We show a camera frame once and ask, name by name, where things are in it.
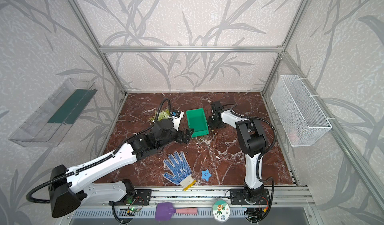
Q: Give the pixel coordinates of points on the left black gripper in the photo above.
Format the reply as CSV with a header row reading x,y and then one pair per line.
x,y
182,135

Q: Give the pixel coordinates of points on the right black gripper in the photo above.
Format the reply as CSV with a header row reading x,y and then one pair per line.
x,y
215,117

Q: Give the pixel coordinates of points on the green plastic bin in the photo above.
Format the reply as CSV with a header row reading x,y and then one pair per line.
x,y
197,120

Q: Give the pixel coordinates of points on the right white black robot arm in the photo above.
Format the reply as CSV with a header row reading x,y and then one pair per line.
x,y
252,141

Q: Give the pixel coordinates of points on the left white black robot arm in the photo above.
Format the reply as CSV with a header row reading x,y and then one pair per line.
x,y
67,192

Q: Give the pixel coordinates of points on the potted flower plant white pot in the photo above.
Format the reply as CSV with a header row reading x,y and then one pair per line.
x,y
165,114

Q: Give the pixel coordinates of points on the blue dotted work glove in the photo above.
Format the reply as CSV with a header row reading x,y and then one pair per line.
x,y
181,171

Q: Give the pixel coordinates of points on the blue star toy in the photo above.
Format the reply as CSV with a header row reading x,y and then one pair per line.
x,y
206,175

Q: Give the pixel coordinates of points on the purple pink spatula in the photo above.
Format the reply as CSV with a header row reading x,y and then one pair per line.
x,y
165,211

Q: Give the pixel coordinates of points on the pink object in basket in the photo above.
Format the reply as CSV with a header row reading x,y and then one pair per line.
x,y
294,137

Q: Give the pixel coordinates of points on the round green sticker tin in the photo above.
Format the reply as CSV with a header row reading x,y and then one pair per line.
x,y
221,211

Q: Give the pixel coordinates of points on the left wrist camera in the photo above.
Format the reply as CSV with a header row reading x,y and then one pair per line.
x,y
176,117

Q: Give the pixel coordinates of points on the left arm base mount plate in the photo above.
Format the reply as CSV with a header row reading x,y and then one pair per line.
x,y
139,197

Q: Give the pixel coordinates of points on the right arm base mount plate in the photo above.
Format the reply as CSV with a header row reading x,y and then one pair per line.
x,y
237,197

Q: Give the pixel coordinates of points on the white wire mesh basket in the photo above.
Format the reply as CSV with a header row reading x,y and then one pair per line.
x,y
298,110

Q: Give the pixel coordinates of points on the aluminium front rail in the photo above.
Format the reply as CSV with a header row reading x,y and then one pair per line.
x,y
283,196

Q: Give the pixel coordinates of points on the clear plastic wall shelf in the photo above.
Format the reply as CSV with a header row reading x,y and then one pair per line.
x,y
50,123

